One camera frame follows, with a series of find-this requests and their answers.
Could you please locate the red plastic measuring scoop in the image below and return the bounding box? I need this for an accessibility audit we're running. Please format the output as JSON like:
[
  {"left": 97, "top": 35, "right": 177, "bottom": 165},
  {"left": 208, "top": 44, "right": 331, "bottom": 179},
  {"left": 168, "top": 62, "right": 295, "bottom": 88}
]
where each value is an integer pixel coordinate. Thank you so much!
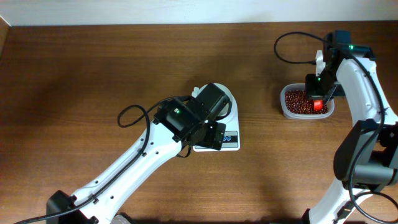
[{"left": 313, "top": 100, "right": 323, "bottom": 111}]

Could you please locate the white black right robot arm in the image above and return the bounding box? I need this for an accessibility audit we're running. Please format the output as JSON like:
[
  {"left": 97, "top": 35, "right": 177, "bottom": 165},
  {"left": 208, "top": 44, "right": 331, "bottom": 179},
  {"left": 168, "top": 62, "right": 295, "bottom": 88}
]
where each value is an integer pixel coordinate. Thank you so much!
[{"left": 303, "top": 30, "right": 397, "bottom": 223}]

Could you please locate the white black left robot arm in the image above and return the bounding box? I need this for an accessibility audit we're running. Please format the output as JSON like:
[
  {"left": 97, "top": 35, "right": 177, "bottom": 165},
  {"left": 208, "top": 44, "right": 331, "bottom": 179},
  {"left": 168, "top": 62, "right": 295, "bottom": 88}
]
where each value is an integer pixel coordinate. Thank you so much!
[{"left": 46, "top": 83, "right": 240, "bottom": 223}]

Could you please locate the white round bowl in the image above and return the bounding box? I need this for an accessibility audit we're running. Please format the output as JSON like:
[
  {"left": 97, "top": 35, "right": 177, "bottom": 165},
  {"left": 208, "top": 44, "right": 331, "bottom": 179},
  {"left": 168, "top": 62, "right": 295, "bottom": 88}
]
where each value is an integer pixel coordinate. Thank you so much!
[{"left": 195, "top": 83, "right": 232, "bottom": 121}]

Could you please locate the white digital kitchen scale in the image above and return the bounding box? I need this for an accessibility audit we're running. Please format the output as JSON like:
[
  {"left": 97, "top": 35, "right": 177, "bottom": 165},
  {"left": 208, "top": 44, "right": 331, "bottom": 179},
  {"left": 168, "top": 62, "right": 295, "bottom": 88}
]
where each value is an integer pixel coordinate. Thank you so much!
[{"left": 192, "top": 84, "right": 240, "bottom": 152}]

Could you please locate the clear plastic food container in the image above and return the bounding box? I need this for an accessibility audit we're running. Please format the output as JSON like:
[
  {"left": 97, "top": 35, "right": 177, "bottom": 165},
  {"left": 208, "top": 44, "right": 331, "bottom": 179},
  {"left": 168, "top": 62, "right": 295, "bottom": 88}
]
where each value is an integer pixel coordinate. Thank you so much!
[{"left": 280, "top": 83, "right": 335, "bottom": 119}]

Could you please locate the red adzuki beans pile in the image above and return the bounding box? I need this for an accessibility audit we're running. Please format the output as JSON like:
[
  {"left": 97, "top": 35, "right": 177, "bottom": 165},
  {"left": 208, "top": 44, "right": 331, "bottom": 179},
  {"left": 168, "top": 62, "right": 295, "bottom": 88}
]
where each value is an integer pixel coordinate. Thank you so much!
[{"left": 285, "top": 90, "right": 328, "bottom": 114}]

